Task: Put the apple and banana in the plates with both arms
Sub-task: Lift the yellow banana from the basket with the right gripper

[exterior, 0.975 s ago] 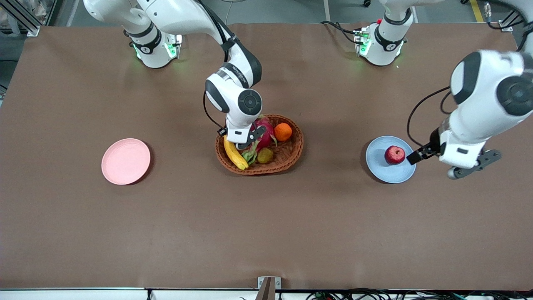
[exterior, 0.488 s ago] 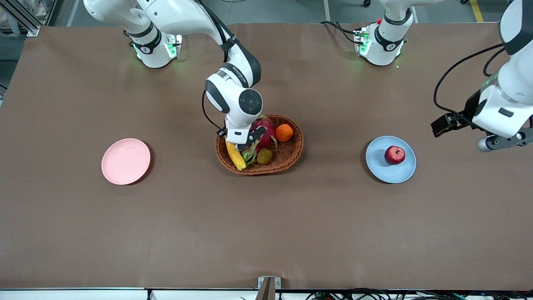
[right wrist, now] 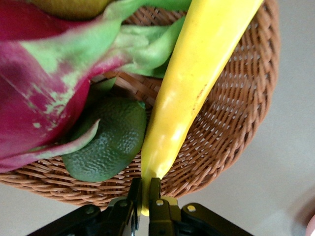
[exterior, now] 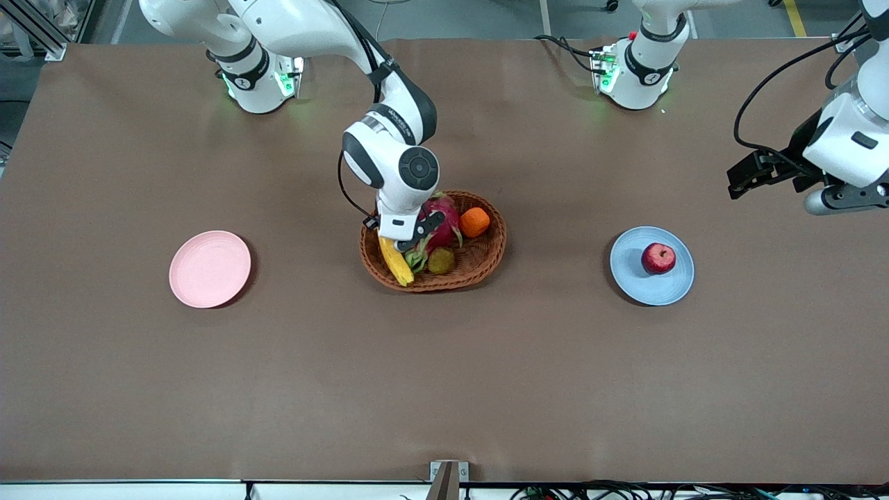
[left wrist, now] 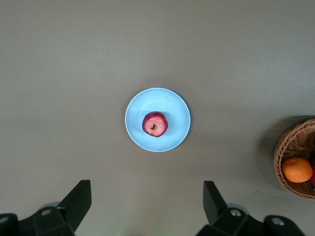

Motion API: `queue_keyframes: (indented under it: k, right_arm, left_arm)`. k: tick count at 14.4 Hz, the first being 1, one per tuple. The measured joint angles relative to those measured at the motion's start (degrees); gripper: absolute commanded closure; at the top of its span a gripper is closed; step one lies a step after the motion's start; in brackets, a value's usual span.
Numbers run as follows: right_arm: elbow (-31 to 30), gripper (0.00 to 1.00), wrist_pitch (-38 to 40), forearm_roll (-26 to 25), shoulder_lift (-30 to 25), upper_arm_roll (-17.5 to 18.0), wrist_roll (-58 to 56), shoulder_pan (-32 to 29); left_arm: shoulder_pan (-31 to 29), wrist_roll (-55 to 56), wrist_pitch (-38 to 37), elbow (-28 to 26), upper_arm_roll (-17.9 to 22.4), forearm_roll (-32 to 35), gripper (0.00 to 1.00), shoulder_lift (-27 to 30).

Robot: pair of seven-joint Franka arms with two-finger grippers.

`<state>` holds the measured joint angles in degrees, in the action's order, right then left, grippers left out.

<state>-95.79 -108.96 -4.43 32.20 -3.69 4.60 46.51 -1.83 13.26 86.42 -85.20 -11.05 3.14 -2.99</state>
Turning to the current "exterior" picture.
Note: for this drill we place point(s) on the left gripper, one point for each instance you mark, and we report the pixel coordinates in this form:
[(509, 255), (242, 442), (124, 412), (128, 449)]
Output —
[(798, 151)]

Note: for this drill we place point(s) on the yellow banana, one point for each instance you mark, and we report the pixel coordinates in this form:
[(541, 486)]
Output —
[(397, 267)]

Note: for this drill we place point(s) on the red apple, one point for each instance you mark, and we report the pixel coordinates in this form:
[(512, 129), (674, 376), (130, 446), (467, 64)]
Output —
[(658, 258)]

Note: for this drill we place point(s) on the pink dragon fruit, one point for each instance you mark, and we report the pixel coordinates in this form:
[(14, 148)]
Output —
[(448, 219)]

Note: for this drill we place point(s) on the olive brown kiwi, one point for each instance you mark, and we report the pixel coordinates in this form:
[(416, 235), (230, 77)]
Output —
[(441, 261)]

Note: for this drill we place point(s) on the orange mandarin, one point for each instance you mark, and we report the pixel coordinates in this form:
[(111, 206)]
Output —
[(474, 223)]

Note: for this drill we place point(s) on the brown wicker basket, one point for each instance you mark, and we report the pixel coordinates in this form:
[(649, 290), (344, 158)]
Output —
[(479, 267)]

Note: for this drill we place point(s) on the light blue round plate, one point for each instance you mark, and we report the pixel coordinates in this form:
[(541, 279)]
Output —
[(632, 274)]

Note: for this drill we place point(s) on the brown table cover sheet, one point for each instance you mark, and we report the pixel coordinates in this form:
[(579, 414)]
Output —
[(312, 382)]

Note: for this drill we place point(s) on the pink round plate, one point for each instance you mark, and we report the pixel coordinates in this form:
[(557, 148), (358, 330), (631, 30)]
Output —
[(210, 269)]

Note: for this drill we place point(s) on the metal table edge bracket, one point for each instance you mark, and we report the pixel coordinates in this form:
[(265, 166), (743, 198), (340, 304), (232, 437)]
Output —
[(448, 479)]

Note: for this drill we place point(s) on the white table edge rail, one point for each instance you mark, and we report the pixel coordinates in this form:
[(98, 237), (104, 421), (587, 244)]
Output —
[(139, 491)]

